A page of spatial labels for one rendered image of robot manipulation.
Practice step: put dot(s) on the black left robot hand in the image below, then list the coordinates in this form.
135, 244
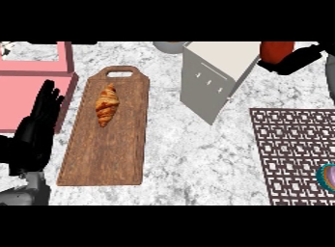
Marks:
32, 135

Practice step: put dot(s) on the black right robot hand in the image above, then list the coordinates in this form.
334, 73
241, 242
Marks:
293, 62

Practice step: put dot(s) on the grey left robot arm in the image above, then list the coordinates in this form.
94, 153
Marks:
24, 193

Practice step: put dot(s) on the red bell pepper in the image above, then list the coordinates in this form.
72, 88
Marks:
275, 50

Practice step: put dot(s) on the pink tiered shelf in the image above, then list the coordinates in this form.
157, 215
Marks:
13, 96

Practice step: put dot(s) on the brown patterned placemat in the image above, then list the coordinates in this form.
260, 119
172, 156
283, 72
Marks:
299, 154

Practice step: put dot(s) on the brown wooden cutting board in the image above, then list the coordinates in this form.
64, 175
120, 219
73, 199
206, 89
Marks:
108, 138

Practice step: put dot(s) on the grey metal box grater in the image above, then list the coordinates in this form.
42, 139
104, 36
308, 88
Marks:
213, 80

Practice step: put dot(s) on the golden brown croissant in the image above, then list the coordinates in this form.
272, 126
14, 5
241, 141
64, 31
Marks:
107, 104

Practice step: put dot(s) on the grey bowl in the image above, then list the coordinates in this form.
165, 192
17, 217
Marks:
169, 46

